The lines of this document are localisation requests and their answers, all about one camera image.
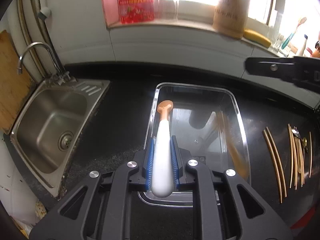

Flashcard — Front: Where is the bamboo chopstick five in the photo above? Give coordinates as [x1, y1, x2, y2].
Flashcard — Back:
[299, 139, 304, 187]

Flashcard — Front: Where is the white handled orange spoon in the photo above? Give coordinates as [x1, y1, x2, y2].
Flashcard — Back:
[151, 100, 174, 198]

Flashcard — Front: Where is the bamboo chopstick four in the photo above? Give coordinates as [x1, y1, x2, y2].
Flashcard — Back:
[290, 126, 298, 190]

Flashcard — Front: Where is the wooden cutting board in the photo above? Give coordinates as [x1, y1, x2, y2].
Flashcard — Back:
[0, 30, 36, 134]

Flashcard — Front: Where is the small glass jar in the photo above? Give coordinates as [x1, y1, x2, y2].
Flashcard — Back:
[157, 0, 179, 22]

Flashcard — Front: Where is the bamboo chopstick two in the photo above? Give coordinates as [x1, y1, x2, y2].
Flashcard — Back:
[263, 127, 287, 203]

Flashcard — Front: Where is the left bamboo utensil holder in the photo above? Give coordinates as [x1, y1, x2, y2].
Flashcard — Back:
[213, 0, 250, 39]

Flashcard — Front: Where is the chrome faucet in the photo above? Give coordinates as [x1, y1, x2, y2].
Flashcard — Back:
[17, 42, 77, 86]

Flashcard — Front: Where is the red detergent bottle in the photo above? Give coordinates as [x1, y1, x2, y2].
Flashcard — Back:
[118, 0, 155, 24]

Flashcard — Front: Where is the brown wooden spoon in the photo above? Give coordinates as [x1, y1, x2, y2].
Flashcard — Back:
[216, 112, 249, 180]

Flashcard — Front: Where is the gold spoon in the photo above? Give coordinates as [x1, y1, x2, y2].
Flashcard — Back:
[302, 138, 308, 154]

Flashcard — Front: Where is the clear plastic tray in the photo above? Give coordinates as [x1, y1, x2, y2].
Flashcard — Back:
[137, 81, 252, 208]

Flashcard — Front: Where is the steel spoon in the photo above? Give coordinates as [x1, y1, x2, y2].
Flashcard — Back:
[292, 128, 301, 139]

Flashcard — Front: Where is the yellow sponge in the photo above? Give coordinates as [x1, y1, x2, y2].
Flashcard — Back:
[243, 29, 271, 48]

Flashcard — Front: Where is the teal toothbrush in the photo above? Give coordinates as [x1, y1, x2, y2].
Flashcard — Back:
[281, 17, 307, 49]

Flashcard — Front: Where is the translucent amber plastic spoon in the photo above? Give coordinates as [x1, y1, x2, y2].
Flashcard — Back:
[295, 137, 302, 173]

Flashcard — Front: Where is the stainless steel sink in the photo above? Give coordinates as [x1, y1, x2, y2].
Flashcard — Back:
[10, 79, 110, 197]

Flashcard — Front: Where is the bamboo chopstick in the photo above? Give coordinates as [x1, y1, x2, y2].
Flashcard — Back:
[308, 131, 313, 178]

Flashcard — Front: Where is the bamboo chopstick one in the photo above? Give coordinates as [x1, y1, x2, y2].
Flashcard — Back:
[263, 128, 283, 204]

